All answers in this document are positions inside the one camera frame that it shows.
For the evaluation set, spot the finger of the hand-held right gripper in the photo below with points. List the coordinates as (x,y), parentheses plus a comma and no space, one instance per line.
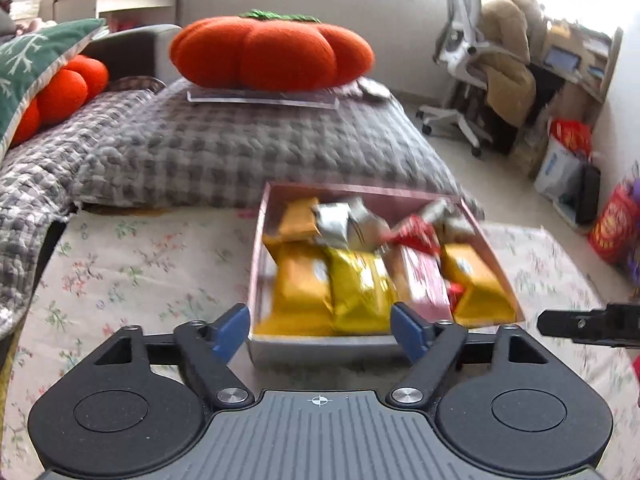
(570,326)

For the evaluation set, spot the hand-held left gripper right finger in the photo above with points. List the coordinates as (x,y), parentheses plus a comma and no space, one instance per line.
(407,330)

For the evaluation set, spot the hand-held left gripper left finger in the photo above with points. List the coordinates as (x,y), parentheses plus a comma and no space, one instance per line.
(231,330)

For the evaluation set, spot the yellow snack packet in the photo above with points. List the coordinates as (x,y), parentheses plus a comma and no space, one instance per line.
(360,290)

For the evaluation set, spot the pink cardboard box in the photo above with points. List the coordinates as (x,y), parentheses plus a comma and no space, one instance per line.
(320,350)

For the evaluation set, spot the pink red snack packet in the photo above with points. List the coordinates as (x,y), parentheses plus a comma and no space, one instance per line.
(420,280)

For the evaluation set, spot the large orange snack packet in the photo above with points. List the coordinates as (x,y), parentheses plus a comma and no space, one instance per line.
(300,285)

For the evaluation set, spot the purple object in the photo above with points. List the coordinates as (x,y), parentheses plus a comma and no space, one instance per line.
(634,230)

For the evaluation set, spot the large red gift bag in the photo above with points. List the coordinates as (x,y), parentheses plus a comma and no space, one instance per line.
(612,225)

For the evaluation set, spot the silver white snack packet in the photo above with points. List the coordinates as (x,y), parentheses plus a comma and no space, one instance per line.
(365,225)
(331,222)

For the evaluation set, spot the clear silver snack packet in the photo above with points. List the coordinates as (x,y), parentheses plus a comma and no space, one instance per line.
(450,222)

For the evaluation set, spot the floral bed sheet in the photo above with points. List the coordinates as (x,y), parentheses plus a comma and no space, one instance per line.
(125,270)

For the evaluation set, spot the small orange snack packet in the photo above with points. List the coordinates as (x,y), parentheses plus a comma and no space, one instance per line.
(297,220)

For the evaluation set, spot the black bag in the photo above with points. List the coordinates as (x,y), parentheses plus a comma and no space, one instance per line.
(588,195)

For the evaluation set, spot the white blue plastic bag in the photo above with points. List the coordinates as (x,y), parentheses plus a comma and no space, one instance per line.
(557,167)

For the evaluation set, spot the grey checked blanket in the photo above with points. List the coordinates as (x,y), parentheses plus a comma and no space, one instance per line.
(225,150)

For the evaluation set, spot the small red gift bag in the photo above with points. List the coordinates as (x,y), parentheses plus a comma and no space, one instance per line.
(570,135)

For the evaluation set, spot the clear plastic sheet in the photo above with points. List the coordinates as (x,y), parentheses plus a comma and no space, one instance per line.
(260,98)

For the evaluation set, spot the small grey pouch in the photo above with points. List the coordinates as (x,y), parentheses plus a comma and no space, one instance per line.
(375,91)

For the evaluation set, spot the wooden desk shelf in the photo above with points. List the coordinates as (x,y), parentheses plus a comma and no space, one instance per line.
(607,75)

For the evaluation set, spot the blue grey tablet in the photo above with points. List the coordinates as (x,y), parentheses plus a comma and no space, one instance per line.
(562,59)

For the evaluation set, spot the large orange pumpkin cushion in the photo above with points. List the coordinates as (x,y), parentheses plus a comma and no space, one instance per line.
(260,55)

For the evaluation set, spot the white office chair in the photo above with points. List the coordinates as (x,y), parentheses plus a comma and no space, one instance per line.
(460,55)

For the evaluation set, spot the small orange pumpkin cushion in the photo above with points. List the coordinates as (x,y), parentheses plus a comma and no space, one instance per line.
(60,95)

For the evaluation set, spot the beige coat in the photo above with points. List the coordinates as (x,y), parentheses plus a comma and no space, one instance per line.
(505,20)

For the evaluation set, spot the green patterned pillow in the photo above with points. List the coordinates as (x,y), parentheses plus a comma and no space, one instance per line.
(30,60)

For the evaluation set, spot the white side table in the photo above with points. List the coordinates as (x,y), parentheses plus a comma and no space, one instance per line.
(140,2)

